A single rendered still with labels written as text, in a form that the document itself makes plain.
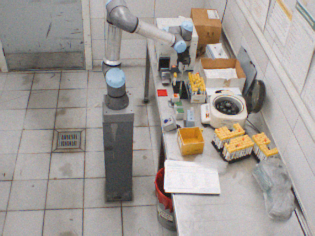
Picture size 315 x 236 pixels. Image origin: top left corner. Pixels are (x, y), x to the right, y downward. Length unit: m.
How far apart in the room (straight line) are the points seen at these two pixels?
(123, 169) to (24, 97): 1.69
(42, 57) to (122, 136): 2.04
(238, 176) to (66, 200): 1.49
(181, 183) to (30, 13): 2.59
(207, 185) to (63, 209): 1.36
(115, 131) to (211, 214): 0.87
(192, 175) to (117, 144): 0.66
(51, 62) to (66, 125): 0.93
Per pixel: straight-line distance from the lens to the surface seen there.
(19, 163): 3.49
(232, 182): 2.21
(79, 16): 4.06
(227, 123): 2.44
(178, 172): 2.18
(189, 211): 2.05
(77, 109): 3.90
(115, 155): 2.69
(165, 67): 2.87
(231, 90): 2.70
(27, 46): 4.31
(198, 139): 2.36
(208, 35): 3.23
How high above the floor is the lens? 2.57
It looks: 43 degrees down
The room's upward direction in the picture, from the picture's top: 4 degrees clockwise
